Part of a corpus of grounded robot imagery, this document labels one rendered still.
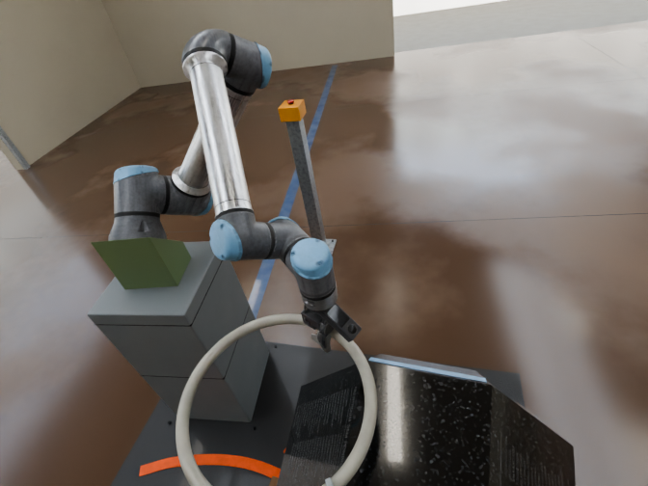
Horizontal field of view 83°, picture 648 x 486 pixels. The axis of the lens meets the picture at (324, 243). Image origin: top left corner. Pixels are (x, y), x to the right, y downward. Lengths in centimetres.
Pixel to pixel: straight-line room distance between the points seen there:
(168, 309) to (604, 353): 203
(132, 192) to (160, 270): 29
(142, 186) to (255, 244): 72
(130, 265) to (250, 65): 81
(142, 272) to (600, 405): 202
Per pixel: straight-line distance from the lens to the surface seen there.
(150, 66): 821
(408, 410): 105
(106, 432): 240
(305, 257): 81
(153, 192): 147
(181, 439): 102
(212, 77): 105
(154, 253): 141
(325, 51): 708
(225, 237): 81
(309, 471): 113
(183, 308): 141
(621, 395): 224
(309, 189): 238
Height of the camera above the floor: 178
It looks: 40 degrees down
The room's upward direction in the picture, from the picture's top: 11 degrees counter-clockwise
